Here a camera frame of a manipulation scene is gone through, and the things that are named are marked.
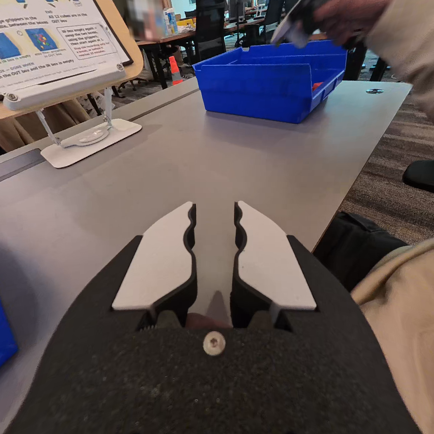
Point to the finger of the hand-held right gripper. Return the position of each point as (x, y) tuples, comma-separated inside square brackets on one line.
[(299, 38), (284, 30)]

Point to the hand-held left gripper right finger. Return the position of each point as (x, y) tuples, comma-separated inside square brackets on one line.
[(271, 268)]

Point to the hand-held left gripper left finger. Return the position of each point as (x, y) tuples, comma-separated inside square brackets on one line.
[(156, 268)]

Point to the red wooden cube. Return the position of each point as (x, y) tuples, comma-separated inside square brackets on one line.
[(317, 86)]

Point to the blue plastic bin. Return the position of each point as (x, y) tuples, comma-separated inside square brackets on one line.
[(6, 335), (264, 91)]

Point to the person's right forearm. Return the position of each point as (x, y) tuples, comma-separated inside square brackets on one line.
[(407, 44)]

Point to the person's right hand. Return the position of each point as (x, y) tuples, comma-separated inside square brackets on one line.
[(349, 20)]

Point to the person's black pants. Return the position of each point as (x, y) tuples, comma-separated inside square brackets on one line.
[(356, 251)]

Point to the round desk control panel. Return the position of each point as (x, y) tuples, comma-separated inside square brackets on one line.
[(374, 91)]

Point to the wooden top office table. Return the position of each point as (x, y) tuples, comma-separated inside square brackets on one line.
[(176, 35)]

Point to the orange traffic cone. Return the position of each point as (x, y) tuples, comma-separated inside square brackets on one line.
[(175, 73)]

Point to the white and wooden book stand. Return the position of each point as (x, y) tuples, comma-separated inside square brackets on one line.
[(91, 139)]

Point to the newspaper sheet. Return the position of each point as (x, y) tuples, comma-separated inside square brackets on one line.
[(91, 103)]

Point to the printed instruction sheet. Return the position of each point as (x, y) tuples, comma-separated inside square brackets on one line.
[(51, 44)]

